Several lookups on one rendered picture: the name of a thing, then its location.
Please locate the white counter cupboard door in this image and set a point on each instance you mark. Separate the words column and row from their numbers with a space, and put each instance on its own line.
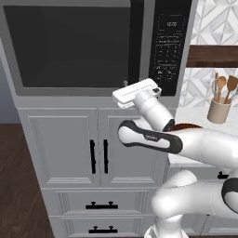
column 217, row 226

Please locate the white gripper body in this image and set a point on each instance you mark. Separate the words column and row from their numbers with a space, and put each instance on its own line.
column 131, row 91

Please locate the dark brown bowl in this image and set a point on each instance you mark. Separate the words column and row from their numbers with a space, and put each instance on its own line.
column 186, row 126

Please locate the white counter drawer front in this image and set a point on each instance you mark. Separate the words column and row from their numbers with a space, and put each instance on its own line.
column 208, row 175

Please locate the brown wooden shelf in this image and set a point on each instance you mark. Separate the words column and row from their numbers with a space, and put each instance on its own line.
column 214, row 56

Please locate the silver microwave oven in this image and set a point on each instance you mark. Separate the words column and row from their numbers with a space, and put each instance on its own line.
column 186, row 46

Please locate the metal whisk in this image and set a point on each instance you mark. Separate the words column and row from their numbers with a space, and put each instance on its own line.
column 214, row 88

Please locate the wooden spatula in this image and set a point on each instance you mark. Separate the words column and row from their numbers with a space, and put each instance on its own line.
column 231, row 84

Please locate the wooden spoon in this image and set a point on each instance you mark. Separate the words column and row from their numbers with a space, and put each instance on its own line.
column 221, row 85

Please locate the microwave door with dark window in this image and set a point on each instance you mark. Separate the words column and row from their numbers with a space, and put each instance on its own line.
column 74, row 46

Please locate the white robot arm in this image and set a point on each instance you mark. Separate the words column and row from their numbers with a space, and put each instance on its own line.
column 204, row 148

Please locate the beige utensil pot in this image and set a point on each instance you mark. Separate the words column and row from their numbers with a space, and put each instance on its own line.
column 218, row 111

